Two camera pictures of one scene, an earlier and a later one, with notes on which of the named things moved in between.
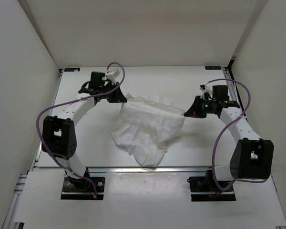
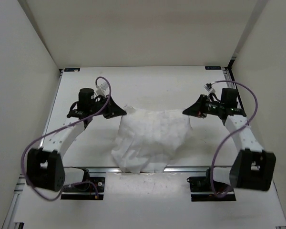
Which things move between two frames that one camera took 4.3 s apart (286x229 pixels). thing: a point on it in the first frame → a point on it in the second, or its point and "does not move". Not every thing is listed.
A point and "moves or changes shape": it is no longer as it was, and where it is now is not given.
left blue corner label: x=72 y=69 does not move
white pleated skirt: x=146 y=127 moves or changes shape
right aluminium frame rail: x=235 y=94 does not move
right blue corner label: x=213 y=67 does not move
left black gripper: x=117 y=97 → x=113 y=110
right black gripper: x=195 y=110 does not move
